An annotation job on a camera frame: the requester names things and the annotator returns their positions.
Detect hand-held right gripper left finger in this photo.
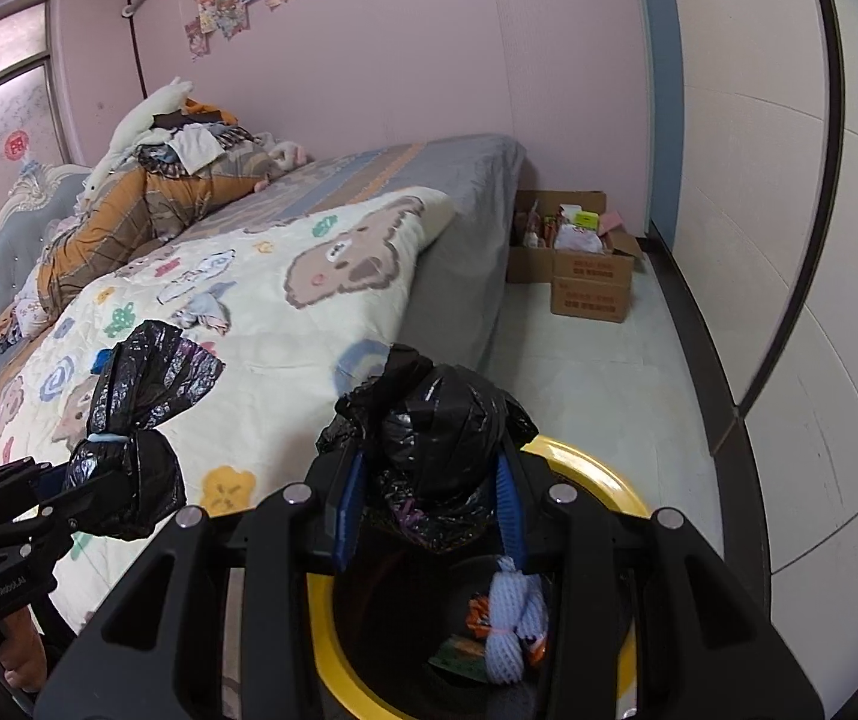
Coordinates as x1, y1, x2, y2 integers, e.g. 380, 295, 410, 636
35, 450, 370, 720

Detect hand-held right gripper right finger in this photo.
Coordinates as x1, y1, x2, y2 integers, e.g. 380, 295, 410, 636
495, 454, 824, 720

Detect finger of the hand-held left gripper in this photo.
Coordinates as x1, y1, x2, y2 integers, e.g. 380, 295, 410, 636
0, 491, 111, 569
0, 460, 74, 522

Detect small black plastic bag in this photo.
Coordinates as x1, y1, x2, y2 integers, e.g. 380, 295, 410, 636
316, 343, 542, 552

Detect orange snack packet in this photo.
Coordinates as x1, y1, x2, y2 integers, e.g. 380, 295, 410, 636
466, 592, 550, 668

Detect yellow rimmed black trash bin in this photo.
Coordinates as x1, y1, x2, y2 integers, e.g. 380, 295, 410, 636
305, 433, 655, 720

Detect large purple foam fruit net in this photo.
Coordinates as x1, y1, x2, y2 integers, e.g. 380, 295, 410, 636
485, 559, 550, 685

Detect green snack packet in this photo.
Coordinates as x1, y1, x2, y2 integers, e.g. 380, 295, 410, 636
429, 634, 490, 683

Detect large black plastic bag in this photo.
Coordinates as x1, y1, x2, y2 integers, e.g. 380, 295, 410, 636
61, 319, 226, 541

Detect grey white cloth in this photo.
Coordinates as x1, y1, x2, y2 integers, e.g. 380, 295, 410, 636
174, 281, 239, 337

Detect person's left hand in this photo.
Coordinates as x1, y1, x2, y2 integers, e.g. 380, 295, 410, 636
0, 604, 51, 695

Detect patterned floral clothes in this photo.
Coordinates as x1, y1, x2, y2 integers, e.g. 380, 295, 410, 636
0, 270, 62, 350

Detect bear printed blanket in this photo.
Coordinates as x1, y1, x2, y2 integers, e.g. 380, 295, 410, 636
0, 186, 452, 616

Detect plain cardboard box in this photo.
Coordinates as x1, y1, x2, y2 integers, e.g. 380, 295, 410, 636
508, 190, 610, 286

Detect white printed bag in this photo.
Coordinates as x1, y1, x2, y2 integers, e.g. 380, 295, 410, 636
555, 223, 606, 252

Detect orange brown quilt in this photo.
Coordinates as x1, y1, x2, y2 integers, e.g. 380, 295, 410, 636
35, 142, 280, 316

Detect cream plush toy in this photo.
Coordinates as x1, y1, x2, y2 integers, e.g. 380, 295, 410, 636
253, 136, 317, 185

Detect white wardrobe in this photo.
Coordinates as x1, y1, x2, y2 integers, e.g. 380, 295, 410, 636
631, 0, 858, 720

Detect frosted glass window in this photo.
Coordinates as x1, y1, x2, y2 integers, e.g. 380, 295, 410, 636
0, 0, 74, 278

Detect white plush toy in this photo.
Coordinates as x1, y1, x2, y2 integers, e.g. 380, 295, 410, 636
84, 77, 196, 200

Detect pile of clothes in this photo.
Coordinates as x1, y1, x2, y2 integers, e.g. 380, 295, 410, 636
136, 94, 257, 173

